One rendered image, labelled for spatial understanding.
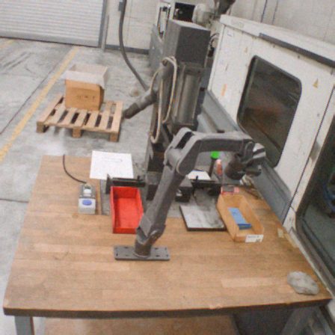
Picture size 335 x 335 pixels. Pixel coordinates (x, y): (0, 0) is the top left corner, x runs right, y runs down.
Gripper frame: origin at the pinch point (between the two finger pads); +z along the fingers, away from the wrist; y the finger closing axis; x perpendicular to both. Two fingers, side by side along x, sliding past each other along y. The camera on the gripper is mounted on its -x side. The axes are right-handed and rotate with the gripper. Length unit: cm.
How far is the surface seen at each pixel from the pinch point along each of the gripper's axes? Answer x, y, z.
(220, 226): -3.4, -12.7, 13.6
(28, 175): 103, 104, 190
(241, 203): -18.6, 1.2, 19.7
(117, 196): 38.3, 4.7, 25.2
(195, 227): 8.1, -13.7, 13.3
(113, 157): 38, 38, 46
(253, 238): -15.4, -19.5, 9.5
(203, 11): -112, 410, 178
